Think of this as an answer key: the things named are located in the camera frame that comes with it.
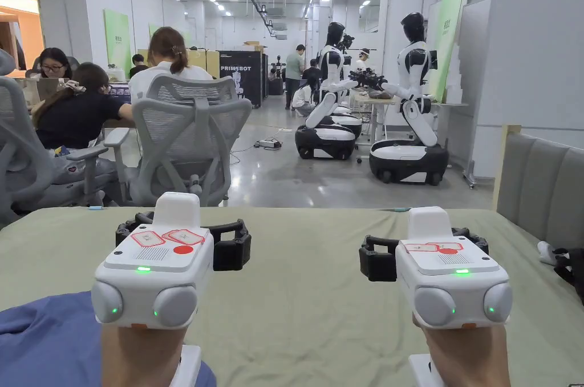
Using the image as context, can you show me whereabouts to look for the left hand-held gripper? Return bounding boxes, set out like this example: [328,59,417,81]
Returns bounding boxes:
[91,192,253,387]

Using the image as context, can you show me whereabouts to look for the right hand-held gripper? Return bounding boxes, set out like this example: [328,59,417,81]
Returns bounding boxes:
[359,206,513,387]

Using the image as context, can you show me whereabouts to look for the person's right hand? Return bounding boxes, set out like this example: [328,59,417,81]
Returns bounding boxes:
[412,313,512,387]

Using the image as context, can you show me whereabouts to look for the person's left hand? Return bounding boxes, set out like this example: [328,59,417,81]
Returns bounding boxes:
[100,324,188,387]

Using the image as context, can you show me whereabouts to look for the grey mesh office chair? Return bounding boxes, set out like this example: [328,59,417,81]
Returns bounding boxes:
[104,72,253,208]
[0,49,110,225]

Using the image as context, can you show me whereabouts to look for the white and black humanoid robot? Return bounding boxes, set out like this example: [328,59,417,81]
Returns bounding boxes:
[350,12,451,187]
[295,21,357,161]
[330,33,364,139]

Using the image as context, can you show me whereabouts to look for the small white object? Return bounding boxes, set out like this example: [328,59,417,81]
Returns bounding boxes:
[537,240,558,265]

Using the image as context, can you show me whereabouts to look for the grey padded headboard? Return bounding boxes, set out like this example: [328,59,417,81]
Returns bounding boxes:
[492,124,584,252]

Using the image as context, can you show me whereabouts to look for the bed with pale green sheet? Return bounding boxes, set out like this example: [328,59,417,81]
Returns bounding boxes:
[0,205,584,387]

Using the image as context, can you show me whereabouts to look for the black bag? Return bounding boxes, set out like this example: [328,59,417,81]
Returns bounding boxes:
[551,247,584,307]

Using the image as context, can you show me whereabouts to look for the wooden table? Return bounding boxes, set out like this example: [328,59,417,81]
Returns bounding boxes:
[350,91,470,165]

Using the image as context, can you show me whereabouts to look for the blue garment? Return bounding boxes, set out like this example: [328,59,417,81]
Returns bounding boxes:
[0,291,217,387]

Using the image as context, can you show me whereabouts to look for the large black carton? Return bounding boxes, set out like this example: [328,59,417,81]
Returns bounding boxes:
[218,50,269,109]

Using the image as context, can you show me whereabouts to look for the group of people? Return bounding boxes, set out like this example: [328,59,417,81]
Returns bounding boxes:
[268,44,323,118]

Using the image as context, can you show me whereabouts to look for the green sign board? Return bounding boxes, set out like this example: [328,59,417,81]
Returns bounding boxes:
[103,7,132,80]
[428,0,471,103]

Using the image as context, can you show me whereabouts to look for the power strip with cables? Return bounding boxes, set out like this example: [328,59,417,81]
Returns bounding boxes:
[230,137,283,165]

